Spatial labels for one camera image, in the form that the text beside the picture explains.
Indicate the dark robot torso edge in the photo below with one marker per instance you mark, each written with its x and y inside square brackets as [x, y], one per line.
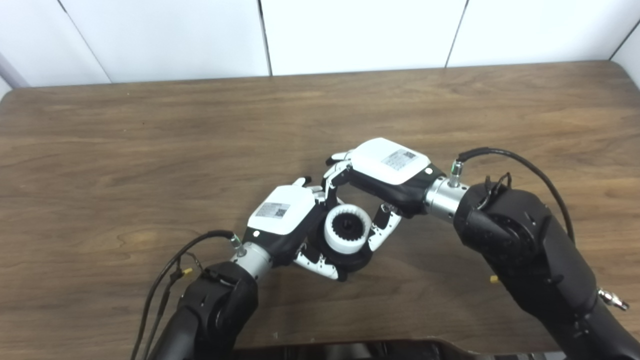
[375, 351]

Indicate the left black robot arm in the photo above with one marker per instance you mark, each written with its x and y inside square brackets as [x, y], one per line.
[210, 310]

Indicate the round black stepped part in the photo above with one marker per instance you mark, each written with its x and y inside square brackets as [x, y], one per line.
[350, 260]

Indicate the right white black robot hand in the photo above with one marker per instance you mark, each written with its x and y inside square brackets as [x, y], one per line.
[390, 165]

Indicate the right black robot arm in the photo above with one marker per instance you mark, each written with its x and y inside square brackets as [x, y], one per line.
[530, 250]

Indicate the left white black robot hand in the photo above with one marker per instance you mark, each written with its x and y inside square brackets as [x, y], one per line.
[282, 212]

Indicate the gray wall corner post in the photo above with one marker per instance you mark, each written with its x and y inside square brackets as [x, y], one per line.
[10, 72]

